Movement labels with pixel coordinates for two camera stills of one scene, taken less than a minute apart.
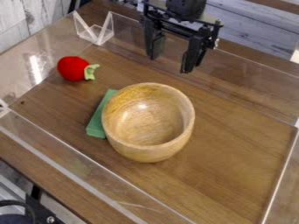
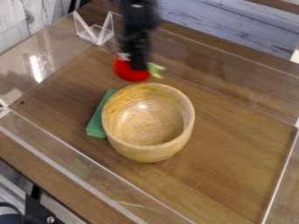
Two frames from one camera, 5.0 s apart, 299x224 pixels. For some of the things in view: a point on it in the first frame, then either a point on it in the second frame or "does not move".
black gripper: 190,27 to 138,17
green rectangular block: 94,128 does not move
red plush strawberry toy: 73,68 to 121,66
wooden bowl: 146,120 does not move
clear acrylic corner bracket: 94,33 does not move
